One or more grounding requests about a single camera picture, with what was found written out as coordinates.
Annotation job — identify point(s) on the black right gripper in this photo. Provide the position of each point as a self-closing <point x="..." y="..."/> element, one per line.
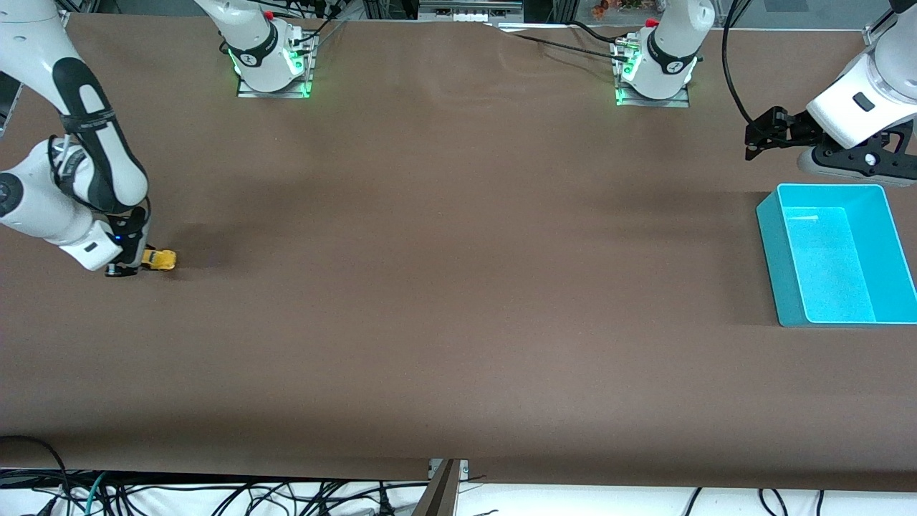
<point x="133" y="245"/>

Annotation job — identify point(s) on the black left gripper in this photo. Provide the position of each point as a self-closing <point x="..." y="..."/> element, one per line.
<point x="797" y="129"/>

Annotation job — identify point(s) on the yellow beetle toy car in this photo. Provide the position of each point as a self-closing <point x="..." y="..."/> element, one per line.
<point x="162" y="260"/>

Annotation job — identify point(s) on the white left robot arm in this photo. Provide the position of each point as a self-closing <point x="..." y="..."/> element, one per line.
<point x="673" y="43"/>

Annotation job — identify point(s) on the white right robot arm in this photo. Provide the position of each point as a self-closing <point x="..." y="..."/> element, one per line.
<point x="43" y="208"/>

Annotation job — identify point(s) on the cyan plastic bin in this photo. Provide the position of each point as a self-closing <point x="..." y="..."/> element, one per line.
<point x="831" y="265"/>

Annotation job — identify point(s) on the orange decorative item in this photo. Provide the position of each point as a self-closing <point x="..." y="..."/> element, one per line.
<point x="609" y="8"/>

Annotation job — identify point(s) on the white power strip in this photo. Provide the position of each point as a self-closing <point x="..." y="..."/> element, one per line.
<point x="466" y="16"/>

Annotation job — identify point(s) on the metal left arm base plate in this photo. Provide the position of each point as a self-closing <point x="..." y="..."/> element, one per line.
<point x="684" y="102"/>

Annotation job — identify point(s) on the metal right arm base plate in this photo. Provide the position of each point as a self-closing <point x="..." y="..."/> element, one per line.
<point x="247" y="92"/>

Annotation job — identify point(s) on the aluminium frame post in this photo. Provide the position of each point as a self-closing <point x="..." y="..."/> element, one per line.
<point x="440" y="494"/>

